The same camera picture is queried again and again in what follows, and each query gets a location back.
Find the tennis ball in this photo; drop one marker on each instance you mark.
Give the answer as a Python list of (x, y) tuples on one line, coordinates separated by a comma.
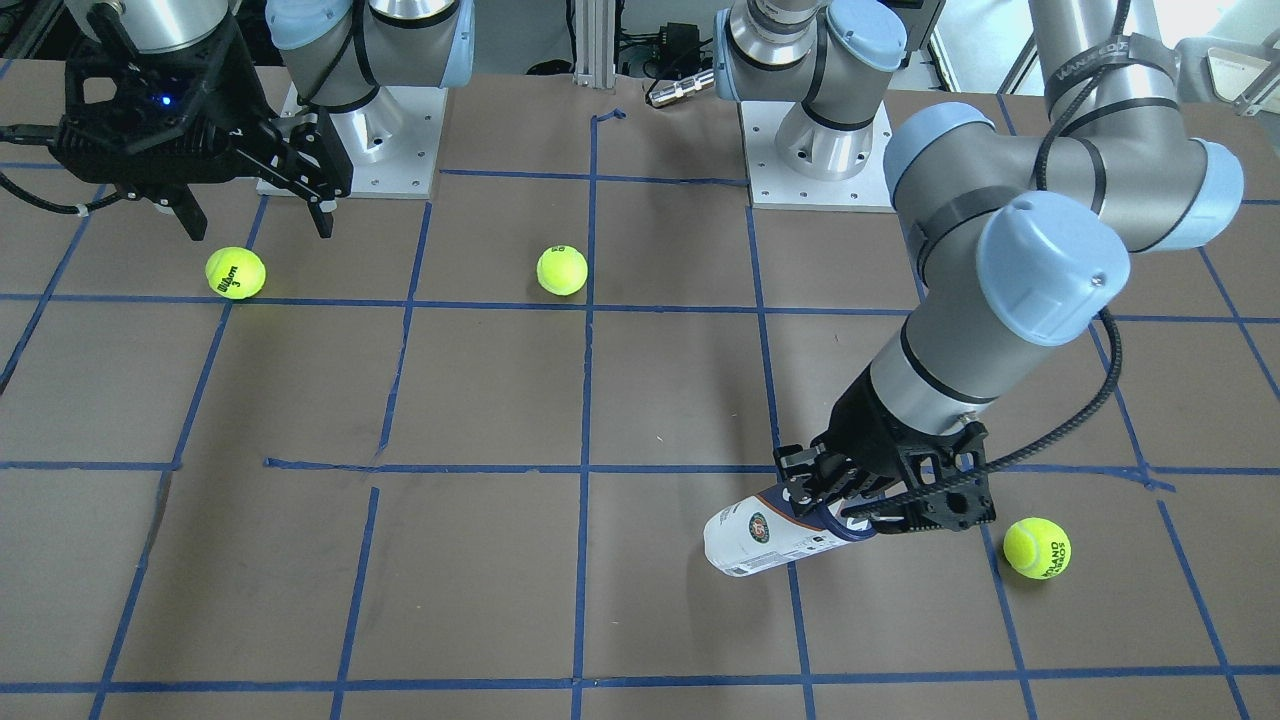
[(562, 270), (1037, 548), (235, 273)]

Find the tennis ball centre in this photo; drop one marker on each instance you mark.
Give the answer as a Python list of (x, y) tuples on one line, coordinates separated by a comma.
[(235, 273), (562, 270)]

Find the aluminium frame post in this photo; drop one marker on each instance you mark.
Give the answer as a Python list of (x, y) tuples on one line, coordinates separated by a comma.
[(594, 26)]

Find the silver metal connector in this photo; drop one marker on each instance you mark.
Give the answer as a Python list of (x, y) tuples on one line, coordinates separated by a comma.
[(680, 90)]

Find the white blue tennis ball can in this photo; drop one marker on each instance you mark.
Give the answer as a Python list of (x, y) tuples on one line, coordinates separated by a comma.
[(762, 532)]

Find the black gripper arm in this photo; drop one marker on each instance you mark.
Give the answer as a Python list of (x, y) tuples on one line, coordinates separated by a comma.
[(868, 432)]

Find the tennis ball upper middle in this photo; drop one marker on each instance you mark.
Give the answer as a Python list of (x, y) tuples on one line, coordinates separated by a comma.
[(1037, 548)]

